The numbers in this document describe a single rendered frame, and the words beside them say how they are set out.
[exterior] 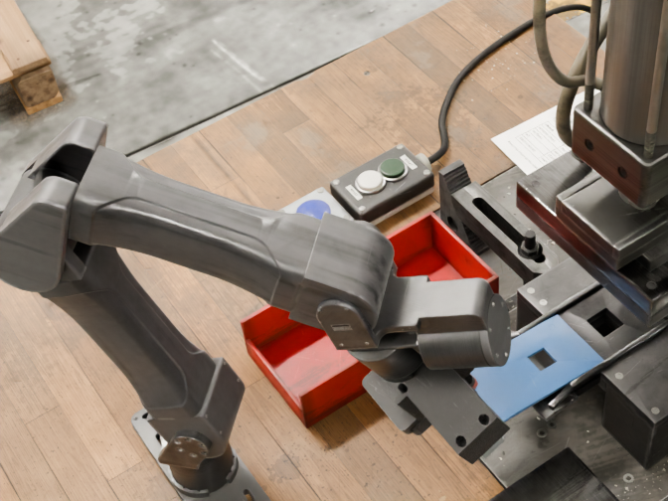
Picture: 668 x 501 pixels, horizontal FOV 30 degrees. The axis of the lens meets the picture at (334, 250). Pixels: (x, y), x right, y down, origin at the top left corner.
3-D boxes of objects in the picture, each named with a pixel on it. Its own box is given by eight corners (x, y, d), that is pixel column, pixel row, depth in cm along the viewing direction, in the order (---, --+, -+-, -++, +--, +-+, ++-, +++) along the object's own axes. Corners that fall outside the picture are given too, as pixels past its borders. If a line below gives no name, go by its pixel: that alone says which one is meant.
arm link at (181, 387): (256, 398, 119) (65, 162, 98) (237, 457, 115) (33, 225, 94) (202, 402, 122) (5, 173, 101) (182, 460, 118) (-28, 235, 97)
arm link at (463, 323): (518, 305, 101) (472, 206, 94) (503, 392, 96) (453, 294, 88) (388, 314, 106) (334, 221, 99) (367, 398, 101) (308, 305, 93)
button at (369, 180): (354, 189, 147) (352, 177, 145) (374, 178, 148) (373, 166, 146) (368, 203, 145) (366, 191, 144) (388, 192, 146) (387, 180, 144)
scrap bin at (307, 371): (247, 353, 135) (239, 320, 130) (432, 245, 142) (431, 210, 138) (306, 429, 128) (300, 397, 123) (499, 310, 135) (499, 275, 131)
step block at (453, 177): (440, 224, 144) (438, 170, 138) (460, 212, 145) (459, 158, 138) (474, 257, 141) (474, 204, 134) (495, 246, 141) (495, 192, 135)
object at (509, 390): (431, 388, 118) (431, 369, 116) (556, 316, 124) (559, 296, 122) (476, 438, 114) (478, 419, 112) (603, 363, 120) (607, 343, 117)
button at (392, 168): (376, 177, 148) (375, 165, 146) (396, 165, 149) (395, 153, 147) (390, 191, 146) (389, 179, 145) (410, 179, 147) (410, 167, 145)
